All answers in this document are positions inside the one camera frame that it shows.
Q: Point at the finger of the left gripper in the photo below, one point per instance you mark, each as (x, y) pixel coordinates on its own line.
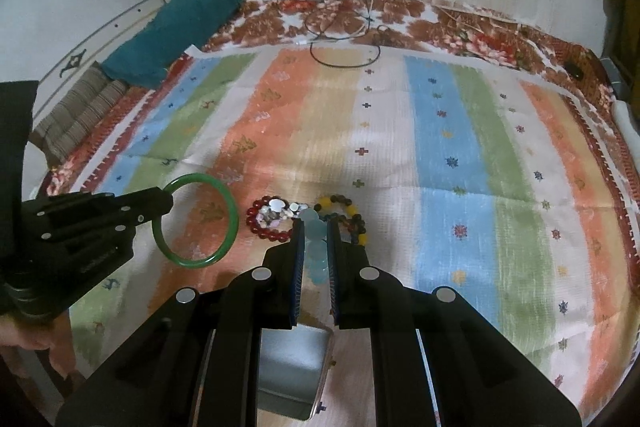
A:
(83, 208)

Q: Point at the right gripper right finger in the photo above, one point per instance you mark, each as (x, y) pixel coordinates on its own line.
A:
(436, 360)

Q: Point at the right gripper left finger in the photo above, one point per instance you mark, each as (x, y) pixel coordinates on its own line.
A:
(195, 360)

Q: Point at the green jade bangle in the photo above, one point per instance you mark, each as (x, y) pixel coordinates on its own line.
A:
(191, 254)

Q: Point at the person's left hand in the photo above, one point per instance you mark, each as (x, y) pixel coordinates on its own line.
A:
(55, 337)

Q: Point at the silver metal tin box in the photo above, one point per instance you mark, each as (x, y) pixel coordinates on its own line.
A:
(292, 370)

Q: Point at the striped brown cushion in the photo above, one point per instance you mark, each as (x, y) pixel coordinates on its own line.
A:
(73, 118)

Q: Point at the white headboard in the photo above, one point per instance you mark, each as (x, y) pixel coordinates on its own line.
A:
(95, 48)

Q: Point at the striped colourful cloth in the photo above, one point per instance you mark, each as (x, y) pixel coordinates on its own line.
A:
(515, 191)

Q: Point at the teal pillow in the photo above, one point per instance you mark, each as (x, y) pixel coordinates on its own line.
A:
(143, 60)

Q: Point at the small black object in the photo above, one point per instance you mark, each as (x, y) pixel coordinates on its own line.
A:
(574, 70)

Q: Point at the mustard brown jacket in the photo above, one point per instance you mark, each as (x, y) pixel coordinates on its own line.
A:
(622, 32)

